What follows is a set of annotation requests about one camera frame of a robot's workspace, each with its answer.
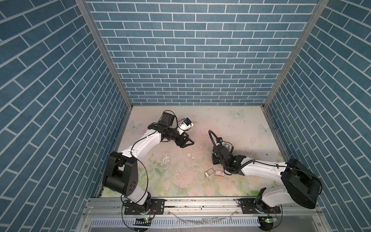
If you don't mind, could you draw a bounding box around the blue mini stapler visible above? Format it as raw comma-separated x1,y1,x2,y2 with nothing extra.
224,142,233,153

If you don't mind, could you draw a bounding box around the red staple box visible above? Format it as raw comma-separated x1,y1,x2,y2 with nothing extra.
214,170,225,177

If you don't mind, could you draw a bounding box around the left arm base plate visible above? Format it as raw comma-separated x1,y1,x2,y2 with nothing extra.
124,199,166,216

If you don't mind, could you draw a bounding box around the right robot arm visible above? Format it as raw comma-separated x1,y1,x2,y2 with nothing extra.
212,143,323,213

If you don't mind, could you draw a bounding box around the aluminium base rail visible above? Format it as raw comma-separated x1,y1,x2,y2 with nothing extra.
78,196,290,225

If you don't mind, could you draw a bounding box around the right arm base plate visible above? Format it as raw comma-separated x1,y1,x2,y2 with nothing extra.
237,198,281,214

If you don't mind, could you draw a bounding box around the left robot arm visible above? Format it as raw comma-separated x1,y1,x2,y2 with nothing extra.
102,110,194,208

